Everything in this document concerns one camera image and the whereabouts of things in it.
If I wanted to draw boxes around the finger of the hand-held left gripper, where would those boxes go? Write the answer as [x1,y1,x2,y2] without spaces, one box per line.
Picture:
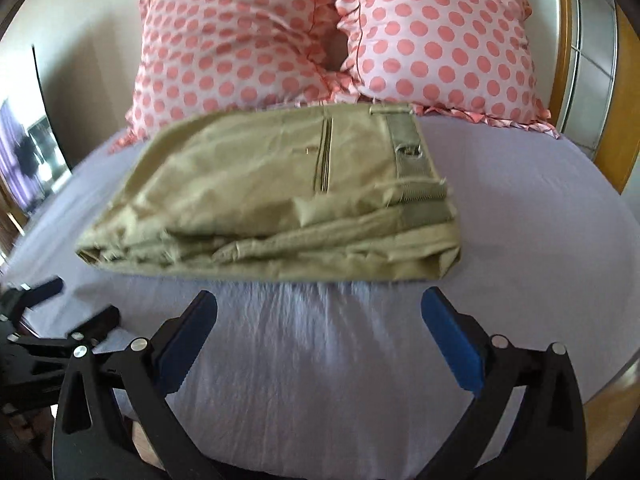
[0,306,121,411]
[0,278,65,322]

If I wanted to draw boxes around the khaki pants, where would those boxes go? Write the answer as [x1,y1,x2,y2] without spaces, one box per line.
[75,102,462,283]

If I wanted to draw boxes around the pink polka dot pillow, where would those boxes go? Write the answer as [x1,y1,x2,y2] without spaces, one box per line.
[109,0,351,156]
[322,0,560,138]

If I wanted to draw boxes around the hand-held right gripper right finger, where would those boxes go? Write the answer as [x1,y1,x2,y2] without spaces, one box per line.
[421,287,587,480]

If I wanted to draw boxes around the lavender bed sheet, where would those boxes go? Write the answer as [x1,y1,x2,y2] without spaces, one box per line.
[0,110,632,461]

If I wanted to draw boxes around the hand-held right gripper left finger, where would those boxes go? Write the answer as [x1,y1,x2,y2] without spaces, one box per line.
[52,290,219,480]

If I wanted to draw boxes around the purple curtain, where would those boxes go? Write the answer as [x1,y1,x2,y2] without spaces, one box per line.
[0,97,46,208]

